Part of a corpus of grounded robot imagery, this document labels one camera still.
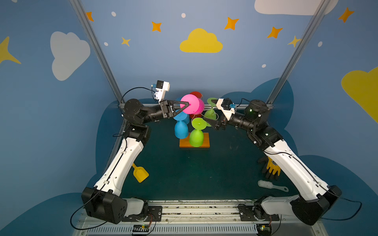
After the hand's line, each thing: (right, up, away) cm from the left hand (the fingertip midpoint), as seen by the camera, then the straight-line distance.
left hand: (189, 103), depth 54 cm
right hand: (+10, 0, +8) cm, 13 cm away
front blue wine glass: (-5, -10, +25) cm, 27 cm away
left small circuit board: (-25, -61, +19) cm, 68 cm away
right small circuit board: (+38, -61, +19) cm, 75 cm away
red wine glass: (+5, +10, +30) cm, 32 cm away
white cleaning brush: (+45, -42, +28) cm, 68 cm away
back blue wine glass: (-1, -5, +27) cm, 28 cm away
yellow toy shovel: (-30, -37, +33) cm, 58 cm away
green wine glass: (+4, -14, +22) cm, 26 cm away
